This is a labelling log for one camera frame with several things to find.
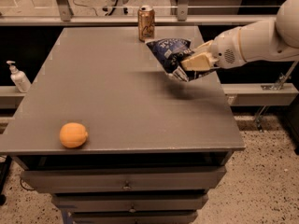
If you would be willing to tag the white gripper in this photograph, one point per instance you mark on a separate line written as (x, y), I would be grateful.
(224, 48)

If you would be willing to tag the blue chip bag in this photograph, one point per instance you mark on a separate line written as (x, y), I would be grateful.
(170, 52)

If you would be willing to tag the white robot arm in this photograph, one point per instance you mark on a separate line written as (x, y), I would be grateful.
(274, 40)

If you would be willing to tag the gold soda can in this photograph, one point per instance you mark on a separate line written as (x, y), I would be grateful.
(146, 22)

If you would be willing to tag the grey drawer cabinet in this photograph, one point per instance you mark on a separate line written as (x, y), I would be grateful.
(136, 117)

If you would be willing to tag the top grey drawer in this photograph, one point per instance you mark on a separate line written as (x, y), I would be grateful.
(118, 180)

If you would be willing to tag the grey drawer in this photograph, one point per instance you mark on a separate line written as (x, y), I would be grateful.
(118, 180)
(157, 217)
(130, 203)

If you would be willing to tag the orange fruit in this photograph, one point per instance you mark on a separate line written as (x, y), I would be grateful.
(73, 135)

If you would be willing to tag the middle grey drawer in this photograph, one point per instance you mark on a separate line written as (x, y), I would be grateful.
(130, 203)

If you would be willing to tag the white pump bottle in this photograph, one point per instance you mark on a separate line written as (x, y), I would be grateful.
(19, 78)

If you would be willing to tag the bottom grey drawer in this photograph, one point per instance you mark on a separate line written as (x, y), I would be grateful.
(157, 217)

